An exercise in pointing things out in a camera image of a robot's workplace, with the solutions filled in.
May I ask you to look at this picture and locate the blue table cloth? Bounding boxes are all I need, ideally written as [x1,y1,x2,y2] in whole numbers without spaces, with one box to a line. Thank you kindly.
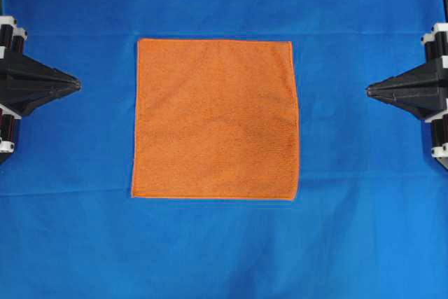
[1,0,447,298]

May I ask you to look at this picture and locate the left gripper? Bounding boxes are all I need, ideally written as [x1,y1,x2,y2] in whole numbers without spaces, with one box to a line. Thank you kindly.
[0,15,82,155]

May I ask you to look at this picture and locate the orange towel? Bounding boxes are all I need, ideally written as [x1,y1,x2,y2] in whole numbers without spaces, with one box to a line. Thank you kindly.
[131,39,300,201]

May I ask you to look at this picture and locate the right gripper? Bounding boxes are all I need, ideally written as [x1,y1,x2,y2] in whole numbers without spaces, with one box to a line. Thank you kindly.
[365,22,448,158]

